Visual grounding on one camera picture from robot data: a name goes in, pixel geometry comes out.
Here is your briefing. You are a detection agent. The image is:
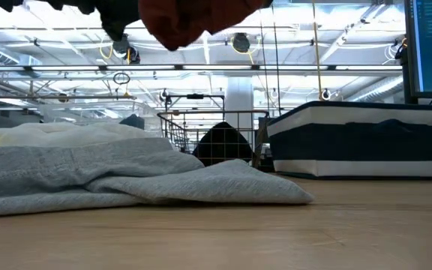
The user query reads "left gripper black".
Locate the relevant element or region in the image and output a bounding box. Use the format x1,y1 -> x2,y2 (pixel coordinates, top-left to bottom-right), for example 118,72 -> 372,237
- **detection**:
46,0 -> 143,43

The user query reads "maroon cloth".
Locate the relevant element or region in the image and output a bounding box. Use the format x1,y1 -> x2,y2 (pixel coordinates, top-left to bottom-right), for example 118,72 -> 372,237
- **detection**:
138,0 -> 275,53

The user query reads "light grey cloth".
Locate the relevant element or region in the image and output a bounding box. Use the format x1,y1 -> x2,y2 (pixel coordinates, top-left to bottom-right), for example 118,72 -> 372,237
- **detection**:
0,136 -> 317,219

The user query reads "long ceiling light bar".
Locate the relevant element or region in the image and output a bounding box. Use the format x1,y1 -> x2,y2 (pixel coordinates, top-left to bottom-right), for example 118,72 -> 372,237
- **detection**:
0,64 -> 404,73

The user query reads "white building pillar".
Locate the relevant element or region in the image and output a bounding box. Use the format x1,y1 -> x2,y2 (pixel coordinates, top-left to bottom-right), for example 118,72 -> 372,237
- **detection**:
225,76 -> 255,131

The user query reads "navy white striped fabric bin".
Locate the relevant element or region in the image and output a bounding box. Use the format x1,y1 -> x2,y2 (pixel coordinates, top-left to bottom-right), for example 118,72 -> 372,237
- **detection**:
266,100 -> 432,179

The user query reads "black ceiling cord reel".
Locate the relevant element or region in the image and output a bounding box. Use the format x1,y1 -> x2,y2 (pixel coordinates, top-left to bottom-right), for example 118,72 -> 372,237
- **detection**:
232,32 -> 251,54
112,35 -> 142,65

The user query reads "long dark metal rail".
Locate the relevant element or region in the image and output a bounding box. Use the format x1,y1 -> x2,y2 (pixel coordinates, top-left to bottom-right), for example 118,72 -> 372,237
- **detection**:
0,93 -> 138,101

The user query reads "copper wire basket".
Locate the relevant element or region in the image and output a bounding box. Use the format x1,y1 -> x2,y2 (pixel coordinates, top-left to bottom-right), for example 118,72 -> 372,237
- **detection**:
157,109 -> 271,169

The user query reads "long yellow cable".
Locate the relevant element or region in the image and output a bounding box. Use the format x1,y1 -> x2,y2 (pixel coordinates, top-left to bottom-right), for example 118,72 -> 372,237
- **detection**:
310,0 -> 325,101

